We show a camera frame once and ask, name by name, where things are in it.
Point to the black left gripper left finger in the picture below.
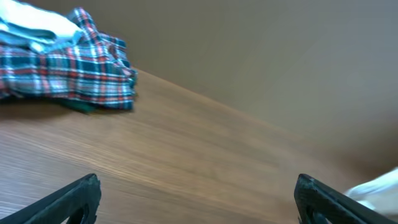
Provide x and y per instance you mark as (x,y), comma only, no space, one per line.
(76,203)

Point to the white baby shirt tan sleeves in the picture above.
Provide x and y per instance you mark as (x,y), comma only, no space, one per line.
(379,194)

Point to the plaid flannel shirt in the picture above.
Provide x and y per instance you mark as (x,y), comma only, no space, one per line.
(95,71)

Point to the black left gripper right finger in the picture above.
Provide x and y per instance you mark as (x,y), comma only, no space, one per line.
(318,203)

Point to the dark green folded cloth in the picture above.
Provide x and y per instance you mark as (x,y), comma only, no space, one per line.
(78,106)

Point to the light blue folded garment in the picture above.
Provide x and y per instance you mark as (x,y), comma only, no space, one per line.
(42,31)

